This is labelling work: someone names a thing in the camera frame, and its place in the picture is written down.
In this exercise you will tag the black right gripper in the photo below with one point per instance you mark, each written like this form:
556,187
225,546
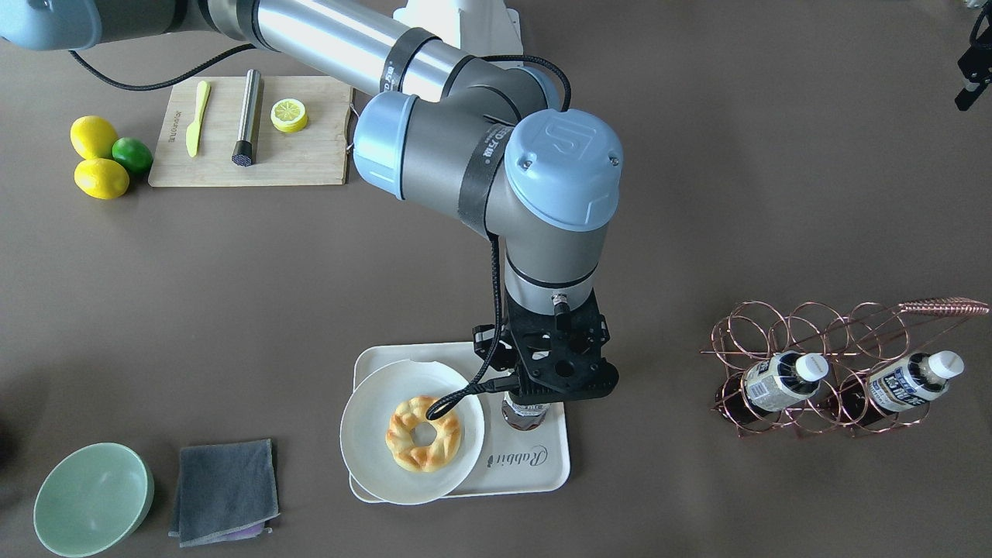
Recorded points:
487,339

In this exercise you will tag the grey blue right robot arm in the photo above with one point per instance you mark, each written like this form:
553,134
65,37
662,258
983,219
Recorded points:
490,146

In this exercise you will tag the white rectangular tray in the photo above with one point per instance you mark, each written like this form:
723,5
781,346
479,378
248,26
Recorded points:
511,461

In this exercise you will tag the white round plate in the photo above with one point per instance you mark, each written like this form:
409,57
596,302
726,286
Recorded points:
362,433

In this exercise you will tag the wooden cutting board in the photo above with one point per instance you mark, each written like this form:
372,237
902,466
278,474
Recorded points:
314,156

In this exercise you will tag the grey folded cloth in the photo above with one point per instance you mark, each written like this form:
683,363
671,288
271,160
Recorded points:
225,492

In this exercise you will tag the lemon half slice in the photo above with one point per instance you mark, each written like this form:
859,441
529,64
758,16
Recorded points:
289,115

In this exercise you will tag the steel cylinder muddler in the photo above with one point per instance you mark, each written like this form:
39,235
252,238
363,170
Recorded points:
244,152

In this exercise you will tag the yellow plastic knife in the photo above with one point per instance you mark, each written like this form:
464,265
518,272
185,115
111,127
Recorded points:
193,132

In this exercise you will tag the green lime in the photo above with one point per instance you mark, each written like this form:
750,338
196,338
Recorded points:
133,154

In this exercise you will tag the mint green bowl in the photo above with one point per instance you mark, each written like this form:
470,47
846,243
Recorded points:
92,499

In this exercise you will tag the yellow lemon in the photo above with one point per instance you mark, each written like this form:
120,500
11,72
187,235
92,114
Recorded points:
102,178
93,137

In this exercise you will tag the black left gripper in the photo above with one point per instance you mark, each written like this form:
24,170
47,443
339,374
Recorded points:
975,63

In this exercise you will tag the glazed ring donut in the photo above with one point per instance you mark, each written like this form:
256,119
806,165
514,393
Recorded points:
419,444

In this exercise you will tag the copper wire bottle rack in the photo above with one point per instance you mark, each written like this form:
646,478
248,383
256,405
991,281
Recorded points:
856,343

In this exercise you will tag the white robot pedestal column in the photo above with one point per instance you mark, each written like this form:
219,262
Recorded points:
477,27

